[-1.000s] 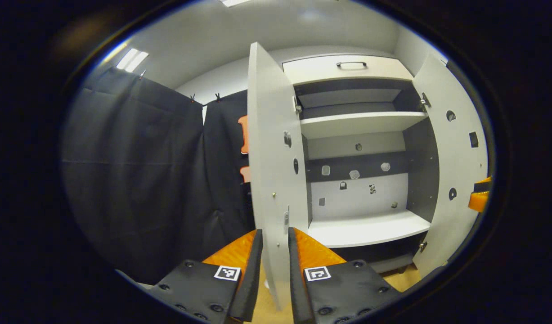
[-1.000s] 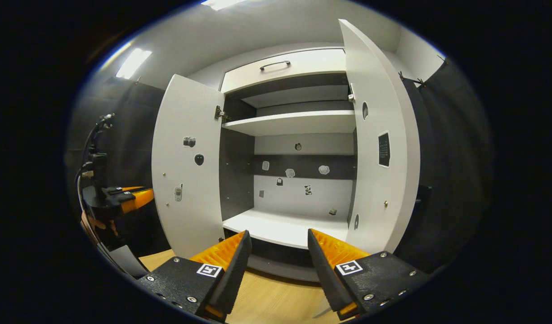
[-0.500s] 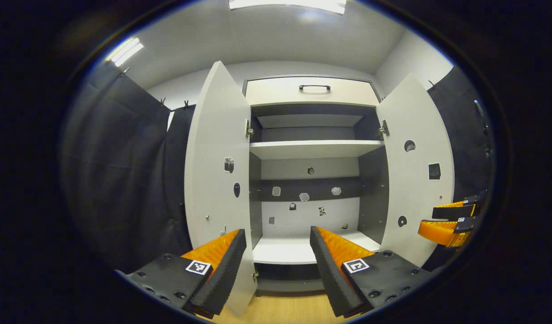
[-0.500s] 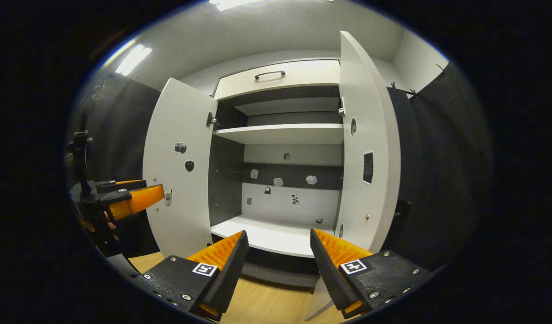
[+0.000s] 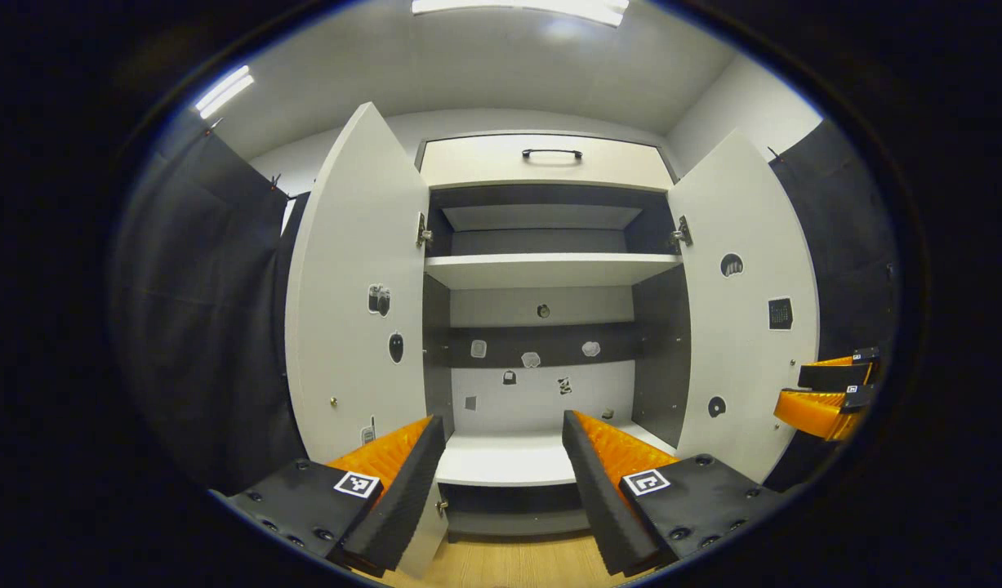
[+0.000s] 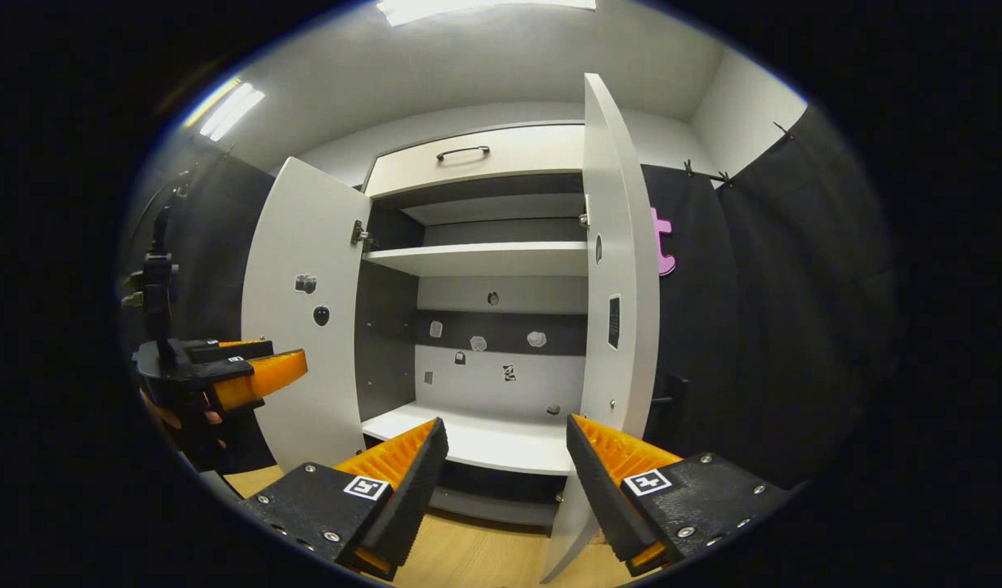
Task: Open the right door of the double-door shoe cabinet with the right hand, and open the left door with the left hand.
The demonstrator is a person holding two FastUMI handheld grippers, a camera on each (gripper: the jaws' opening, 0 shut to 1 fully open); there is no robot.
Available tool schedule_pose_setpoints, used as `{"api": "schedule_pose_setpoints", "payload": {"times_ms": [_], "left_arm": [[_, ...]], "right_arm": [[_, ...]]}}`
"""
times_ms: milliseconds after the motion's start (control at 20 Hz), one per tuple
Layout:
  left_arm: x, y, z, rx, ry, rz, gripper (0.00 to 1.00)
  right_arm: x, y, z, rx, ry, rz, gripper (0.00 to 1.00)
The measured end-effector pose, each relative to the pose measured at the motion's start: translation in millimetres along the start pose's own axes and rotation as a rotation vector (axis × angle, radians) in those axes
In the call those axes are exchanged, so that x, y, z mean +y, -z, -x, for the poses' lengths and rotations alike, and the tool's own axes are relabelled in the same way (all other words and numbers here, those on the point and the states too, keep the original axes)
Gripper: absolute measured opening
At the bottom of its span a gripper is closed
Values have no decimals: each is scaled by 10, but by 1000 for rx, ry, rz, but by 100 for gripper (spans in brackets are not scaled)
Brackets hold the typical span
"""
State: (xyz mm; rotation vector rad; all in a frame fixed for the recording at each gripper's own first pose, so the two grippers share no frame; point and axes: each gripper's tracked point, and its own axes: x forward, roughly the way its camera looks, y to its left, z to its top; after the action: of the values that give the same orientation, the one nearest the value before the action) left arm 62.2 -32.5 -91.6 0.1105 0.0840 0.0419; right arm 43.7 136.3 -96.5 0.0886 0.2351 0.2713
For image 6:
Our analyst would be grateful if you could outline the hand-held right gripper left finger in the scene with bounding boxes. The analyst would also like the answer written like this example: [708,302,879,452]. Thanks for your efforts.
[238,416,450,582]

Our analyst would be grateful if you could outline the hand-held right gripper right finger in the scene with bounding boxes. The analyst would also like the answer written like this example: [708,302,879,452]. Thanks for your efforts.
[566,413,795,579]

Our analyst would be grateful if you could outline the black door handle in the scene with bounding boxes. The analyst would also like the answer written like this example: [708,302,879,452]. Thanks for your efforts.
[649,372,691,438]

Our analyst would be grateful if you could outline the cabinet door with camera sticker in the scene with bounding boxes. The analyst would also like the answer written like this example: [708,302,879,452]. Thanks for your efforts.
[241,157,372,474]

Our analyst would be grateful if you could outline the cabinet door with headphones sticker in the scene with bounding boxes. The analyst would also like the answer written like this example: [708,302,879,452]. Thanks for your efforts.
[540,72,661,585]

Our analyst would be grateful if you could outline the white cabinet bottom board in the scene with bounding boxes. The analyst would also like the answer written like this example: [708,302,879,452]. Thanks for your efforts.
[360,400,579,477]

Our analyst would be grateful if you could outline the white cabinet shelf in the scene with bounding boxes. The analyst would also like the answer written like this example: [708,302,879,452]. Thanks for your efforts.
[362,241,590,278]
[401,194,587,227]

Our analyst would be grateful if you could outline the white cabinet drawer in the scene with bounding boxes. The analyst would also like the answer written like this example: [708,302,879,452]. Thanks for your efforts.
[363,122,587,199]

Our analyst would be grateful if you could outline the black backdrop cloth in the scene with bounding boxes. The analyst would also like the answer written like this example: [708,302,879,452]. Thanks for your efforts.
[117,106,906,491]

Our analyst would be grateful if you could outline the row of black cloth clips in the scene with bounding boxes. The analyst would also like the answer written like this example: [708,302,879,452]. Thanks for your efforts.
[219,121,795,189]

